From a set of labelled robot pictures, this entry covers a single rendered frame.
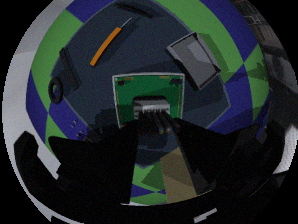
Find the dark blue-grey mat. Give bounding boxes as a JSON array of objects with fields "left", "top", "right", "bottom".
[{"left": 51, "top": 0, "right": 231, "bottom": 169}]

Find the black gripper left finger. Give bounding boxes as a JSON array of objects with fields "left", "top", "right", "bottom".
[{"left": 48, "top": 119, "right": 138, "bottom": 204}]

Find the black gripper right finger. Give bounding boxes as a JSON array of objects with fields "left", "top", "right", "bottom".
[{"left": 174, "top": 117, "right": 259, "bottom": 196}]

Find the green circuit board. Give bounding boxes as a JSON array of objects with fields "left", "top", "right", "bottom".
[{"left": 114, "top": 75, "right": 184, "bottom": 128}]

